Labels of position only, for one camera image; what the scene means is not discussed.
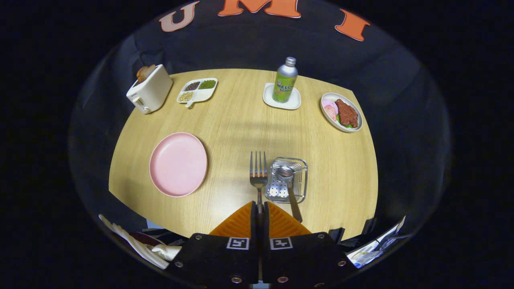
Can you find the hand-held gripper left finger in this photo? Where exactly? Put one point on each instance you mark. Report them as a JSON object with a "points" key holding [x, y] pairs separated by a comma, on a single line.
{"points": [[253, 224]]}

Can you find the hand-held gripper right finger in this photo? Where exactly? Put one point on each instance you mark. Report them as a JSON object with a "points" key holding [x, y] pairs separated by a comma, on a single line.
{"points": [[266, 224]]}

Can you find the white cloth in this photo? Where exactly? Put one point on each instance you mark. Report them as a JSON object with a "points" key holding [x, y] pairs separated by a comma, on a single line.
{"points": [[164, 252]]}

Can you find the pink round plate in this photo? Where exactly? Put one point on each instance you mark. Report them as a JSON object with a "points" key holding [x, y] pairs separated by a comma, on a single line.
{"points": [[178, 164]]}

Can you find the printed paper sheets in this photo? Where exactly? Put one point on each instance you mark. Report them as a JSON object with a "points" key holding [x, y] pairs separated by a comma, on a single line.
{"points": [[373, 249]]}

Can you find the white square coaster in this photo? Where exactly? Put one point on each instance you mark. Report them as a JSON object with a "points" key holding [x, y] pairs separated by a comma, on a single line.
{"points": [[295, 103]]}

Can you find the pink ham slices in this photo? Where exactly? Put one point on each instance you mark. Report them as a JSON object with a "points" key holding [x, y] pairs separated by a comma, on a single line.
{"points": [[330, 108]]}

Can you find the white oval food plate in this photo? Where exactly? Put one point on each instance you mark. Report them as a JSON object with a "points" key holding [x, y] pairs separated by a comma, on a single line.
{"points": [[357, 124]]}

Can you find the red-brown meat piece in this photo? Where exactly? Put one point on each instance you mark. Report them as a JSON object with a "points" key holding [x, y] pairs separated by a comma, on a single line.
{"points": [[347, 113]]}

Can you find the white divided bean dish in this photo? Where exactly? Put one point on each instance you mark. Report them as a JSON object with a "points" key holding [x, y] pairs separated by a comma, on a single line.
{"points": [[204, 94]]}

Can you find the green soda bottle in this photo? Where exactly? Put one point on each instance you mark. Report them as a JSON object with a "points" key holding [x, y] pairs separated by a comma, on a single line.
{"points": [[285, 86]]}

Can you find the white toaster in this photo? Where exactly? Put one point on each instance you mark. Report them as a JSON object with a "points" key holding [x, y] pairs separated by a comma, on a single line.
{"points": [[152, 94]]}

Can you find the toast slices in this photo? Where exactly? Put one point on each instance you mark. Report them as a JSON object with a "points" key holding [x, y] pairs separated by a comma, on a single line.
{"points": [[145, 73]]}

